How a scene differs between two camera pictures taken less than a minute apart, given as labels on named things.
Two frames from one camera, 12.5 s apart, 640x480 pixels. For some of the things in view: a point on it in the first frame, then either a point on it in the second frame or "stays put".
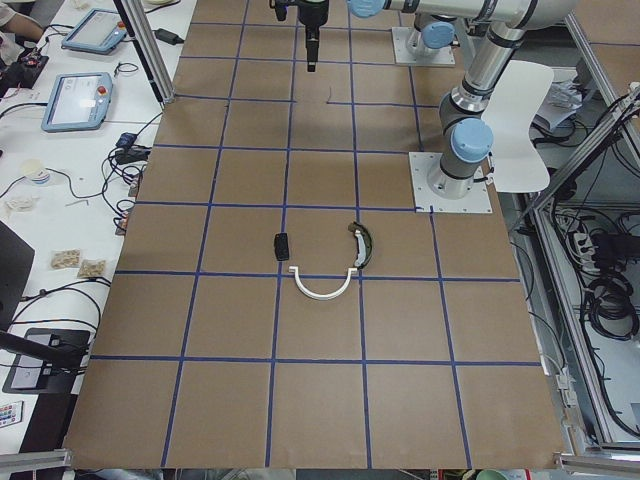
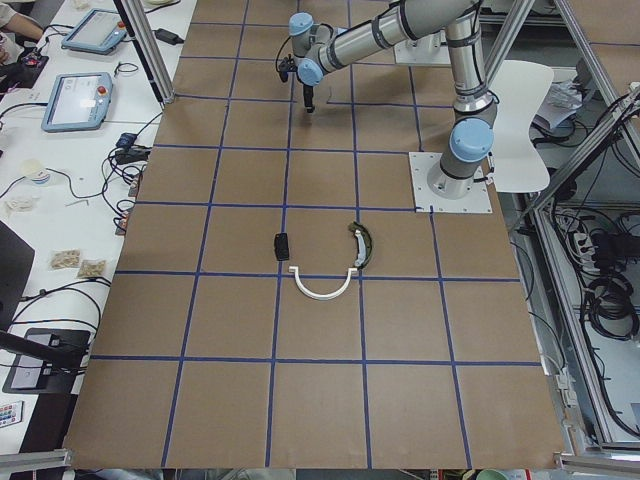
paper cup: (35, 169) stays put
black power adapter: (167, 36) stays put
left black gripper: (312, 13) -> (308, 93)
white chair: (520, 93) stays put
